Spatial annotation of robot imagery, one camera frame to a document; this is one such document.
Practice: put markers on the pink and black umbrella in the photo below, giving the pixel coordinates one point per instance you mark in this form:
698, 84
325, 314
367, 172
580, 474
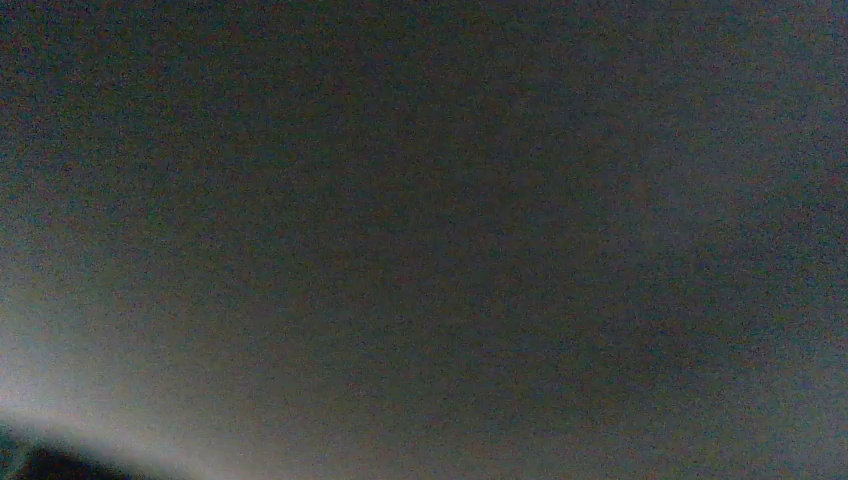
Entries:
428, 239

